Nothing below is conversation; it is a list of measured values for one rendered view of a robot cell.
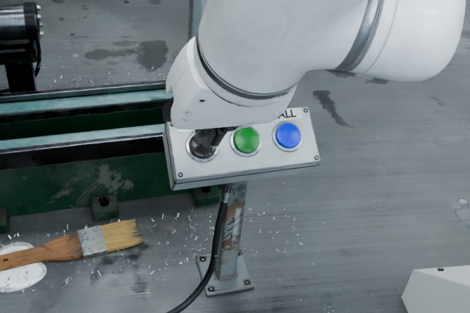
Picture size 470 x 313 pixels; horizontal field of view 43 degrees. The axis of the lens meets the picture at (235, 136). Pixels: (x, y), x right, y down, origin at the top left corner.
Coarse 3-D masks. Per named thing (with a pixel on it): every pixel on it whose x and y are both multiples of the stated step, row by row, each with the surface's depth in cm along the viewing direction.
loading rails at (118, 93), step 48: (0, 96) 92; (48, 96) 94; (96, 96) 95; (144, 96) 96; (0, 144) 85; (48, 144) 84; (96, 144) 85; (144, 144) 88; (0, 192) 86; (48, 192) 89; (96, 192) 91; (144, 192) 94; (192, 192) 96
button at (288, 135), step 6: (282, 126) 68; (288, 126) 68; (294, 126) 68; (276, 132) 67; (282, 132) 67; (288, 132) 67; (294, 132) 68; (276, 138) 67; (282, 138) 67; (288, 138) 67; (294, 138) 67; (300, 138) 68; (282, 144) 67; (288, 144) 67; (294, 144) 67
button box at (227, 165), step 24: (288, 120) 69; (168, 144) 66; (264, 144) 67; (312, 144) 68; (168, 168) 68; (192, 168) 65; (216, 168) 65; (240, 168) 66; (264, 168) 66; (288, 168) 68; (312, 168) 71
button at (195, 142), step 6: (192, 138) 65; (198, 138) 65; (192, 144) 65; (198, 144) 65; (192, 150) 65; (198, 150) 65; (204, 150) 65; (210, 150) 65; (198, 156) 65; (204, 156) 65; (210, 156) 65
